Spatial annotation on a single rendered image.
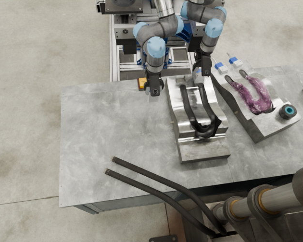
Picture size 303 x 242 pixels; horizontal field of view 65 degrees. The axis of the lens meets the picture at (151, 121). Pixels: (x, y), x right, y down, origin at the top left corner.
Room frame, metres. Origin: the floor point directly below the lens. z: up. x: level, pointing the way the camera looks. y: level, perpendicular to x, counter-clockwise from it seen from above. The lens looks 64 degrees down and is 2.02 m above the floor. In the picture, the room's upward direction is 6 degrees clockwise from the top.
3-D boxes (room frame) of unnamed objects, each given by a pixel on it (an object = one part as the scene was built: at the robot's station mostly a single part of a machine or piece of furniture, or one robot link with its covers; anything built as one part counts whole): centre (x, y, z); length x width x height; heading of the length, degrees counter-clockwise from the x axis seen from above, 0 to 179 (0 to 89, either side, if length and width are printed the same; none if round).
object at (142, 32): (0.79, 0.05, 1.25); 0.11 x 0.11 x 0.08; 34
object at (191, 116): (0.64, -0.25, 0.92); 0.35 x 0.16 x 0.09; 13
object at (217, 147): (0.63, -0.24, 0.87); 0.50 x 0.26 x 0.14; 13
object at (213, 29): (0.89, -0.25, 1.21); 0.09 x 0.08 x 0.11; 164
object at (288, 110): (0.66, -0.72, 0.93); 0.08 x 0.08 x 0.04
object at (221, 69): (0.99, -0.38, 0.86); 0.13 x 0.05 x 0.05; 30
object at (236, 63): (1.05, -0.48, 0.86); 0.13 x 0.05 x 0.05; 30
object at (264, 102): (0.79, -0.57, 0.90); 0.26 x 0.18 x 0.08; 30
